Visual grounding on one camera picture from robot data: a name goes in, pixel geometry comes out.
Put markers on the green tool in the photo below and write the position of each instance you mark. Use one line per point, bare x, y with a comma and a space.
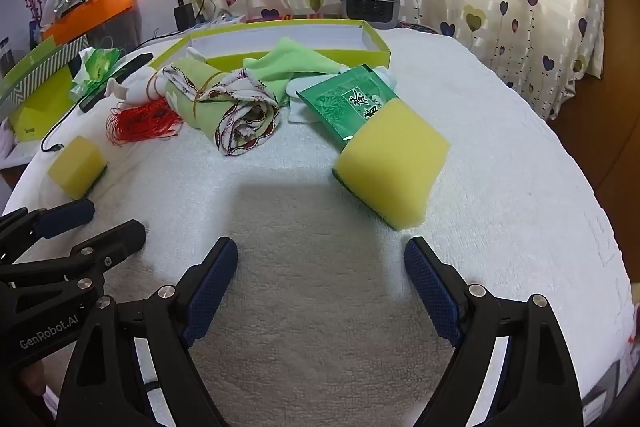
345, 102

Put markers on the black charger adapter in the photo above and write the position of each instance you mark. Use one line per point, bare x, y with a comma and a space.
185, 16

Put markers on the plaid blanket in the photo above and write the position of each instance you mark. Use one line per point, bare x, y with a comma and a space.
417, 28

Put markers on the black smartphone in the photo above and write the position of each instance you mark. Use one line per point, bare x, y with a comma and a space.
125, 72

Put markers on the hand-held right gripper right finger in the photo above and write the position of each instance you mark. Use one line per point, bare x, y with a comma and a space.
432, 294

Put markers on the green tissue packet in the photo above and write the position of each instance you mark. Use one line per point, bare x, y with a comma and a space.
97, 67

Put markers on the yellow green scouring sponge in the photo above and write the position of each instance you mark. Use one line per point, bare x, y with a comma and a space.
390, 162
75, 167

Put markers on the yellow-green cardboard box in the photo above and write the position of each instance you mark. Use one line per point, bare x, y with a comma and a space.
300, 38

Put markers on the printed cloth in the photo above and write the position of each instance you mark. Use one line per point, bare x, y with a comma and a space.
220, 107

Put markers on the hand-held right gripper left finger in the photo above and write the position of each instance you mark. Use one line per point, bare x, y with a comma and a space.
210, 294

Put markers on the green patterned box lid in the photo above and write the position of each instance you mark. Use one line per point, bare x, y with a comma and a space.
35, 87

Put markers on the white cloth bundle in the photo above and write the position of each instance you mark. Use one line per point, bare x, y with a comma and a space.
135, 84

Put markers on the red knot tassel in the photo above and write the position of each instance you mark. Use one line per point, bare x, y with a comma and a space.
142, 124

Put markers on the wooden cabinet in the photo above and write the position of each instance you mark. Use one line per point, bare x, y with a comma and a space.
617, 107

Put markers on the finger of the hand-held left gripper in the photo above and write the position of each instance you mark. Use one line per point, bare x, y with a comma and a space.
67, 216
115, 241

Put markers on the light green cloth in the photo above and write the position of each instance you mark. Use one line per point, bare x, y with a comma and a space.
295, 59

